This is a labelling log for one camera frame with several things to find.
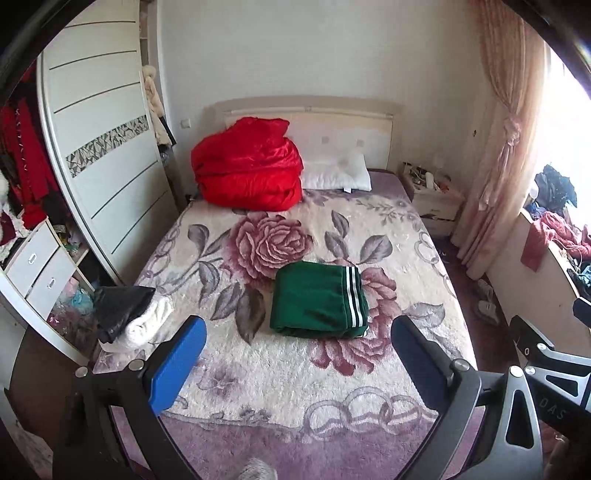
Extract green varsity jacket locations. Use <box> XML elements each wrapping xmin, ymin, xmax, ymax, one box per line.
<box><xmin>270</xmin><ymin>261</ymin><xmax>370</xmax><ymax>340</ymax></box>

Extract clothes pile by window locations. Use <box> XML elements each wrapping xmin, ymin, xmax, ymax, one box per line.
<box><xmin>521</xmin><ymin>165</ymin><xmax>590</xmax><ymax>300</ymax></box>

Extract red hanging clothes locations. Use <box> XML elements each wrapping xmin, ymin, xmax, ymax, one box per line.
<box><xmin>1</xmin><ymin>97</ymin><xmax>59</xmax><ymax>230</ymax></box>

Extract white sneakers on floor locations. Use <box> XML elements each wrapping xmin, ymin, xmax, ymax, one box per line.
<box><xmin>476</xmin><ymin>278</ymin><xmax>500</xmax><ymax>326</ymax></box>

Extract white folded garment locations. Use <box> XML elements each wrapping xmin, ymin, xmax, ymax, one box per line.
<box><xmin>98</xmin><ymin>296</ymin><xmax>174</xmax><ymax>353</ymax></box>

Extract black garment on bed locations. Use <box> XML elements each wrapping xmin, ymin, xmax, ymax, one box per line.
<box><xmin>93</xmin><ymin>286</ymin><xmax>155</xmax><ymax>343</ymax></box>

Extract pink curtain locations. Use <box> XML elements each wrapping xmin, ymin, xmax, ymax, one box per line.
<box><xmin>452</xmin><ymin>1</ymin><xmax>549</xmax><ymax>280</ymax></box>

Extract floral bed blanket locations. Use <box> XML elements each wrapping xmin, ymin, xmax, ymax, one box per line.
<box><xmin>96</xmin><ymin>172</ymin><xmax>474</xmax><ymax>479</ymax></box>

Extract white drawer unit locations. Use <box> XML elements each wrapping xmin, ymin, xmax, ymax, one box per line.
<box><xmin>5</xmin><ymin>221</ymin><xmax>76</xmax><ymax>320</ymax></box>

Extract white nightstand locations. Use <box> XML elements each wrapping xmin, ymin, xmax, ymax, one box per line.
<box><xmin>399</xmin><ymin>162</ymin><xmax>465</xmax><ymax>238</ymax></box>

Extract white pillow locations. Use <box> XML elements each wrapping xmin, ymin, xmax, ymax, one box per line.
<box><xmin>301</xmin><ymin>151</ymin><xmax>372</xmax><ymax>192</ymax></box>

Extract beige bed headboard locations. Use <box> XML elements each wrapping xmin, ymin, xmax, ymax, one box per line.
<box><xmin>209</xmin><ymin>95</ymin><xmax>405</xmax><ymax>171</ymax></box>

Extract red folded duvet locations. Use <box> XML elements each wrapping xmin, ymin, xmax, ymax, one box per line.
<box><xmin>190</xmin><ymin>117</ymin><xmax>304</xmax><ymax>212</ymax></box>

